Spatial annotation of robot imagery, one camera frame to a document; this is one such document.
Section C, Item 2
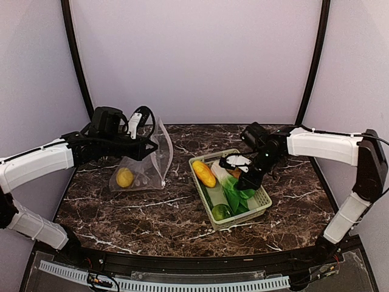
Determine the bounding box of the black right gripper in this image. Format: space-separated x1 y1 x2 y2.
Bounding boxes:
238 149 281 189

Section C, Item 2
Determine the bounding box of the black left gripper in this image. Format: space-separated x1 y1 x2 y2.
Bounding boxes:
100 133 158 161

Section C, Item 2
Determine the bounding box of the green bok choy toy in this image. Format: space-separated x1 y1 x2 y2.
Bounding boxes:
211 161 256 215

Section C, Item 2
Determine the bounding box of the clear dotted zip top bag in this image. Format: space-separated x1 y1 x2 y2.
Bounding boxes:
109 118 173 192

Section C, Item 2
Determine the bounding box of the yellow lemon toy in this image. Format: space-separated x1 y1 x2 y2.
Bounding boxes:
116 167 134 188

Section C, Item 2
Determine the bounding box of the light green plastic basket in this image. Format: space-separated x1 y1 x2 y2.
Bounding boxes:
189 148 272 231

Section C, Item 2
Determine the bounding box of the green lime toy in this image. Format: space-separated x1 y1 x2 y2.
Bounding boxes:
212 204 233 221

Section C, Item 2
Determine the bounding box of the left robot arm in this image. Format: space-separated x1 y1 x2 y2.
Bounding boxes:
1 106 158 265

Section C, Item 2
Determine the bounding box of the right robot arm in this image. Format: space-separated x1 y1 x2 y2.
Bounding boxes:
238 122 388 264

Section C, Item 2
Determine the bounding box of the brown potato toy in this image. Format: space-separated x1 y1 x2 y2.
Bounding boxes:
230 169 241 179

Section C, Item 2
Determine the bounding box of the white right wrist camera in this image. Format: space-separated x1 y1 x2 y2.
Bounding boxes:
219 153 252 172

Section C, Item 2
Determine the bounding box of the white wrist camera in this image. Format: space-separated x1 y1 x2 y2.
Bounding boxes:
127 113 143 140
219 153 252 172

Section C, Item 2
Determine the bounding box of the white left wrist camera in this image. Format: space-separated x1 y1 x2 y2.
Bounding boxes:
127 113 143 140

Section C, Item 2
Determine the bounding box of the black front rail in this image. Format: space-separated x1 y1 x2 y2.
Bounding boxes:
55 247 334 275

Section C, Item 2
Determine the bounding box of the white slotted cable duct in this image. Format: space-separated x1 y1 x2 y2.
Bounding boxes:
38 260 291 292

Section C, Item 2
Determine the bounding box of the left black frame post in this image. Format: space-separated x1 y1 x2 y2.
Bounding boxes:
60 0 94 120

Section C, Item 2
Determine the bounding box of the black frame post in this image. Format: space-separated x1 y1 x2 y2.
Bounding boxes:
294 0 331 125
60 0 94 120

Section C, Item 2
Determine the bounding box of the right black frame post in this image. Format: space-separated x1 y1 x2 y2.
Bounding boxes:
294 0 331 125

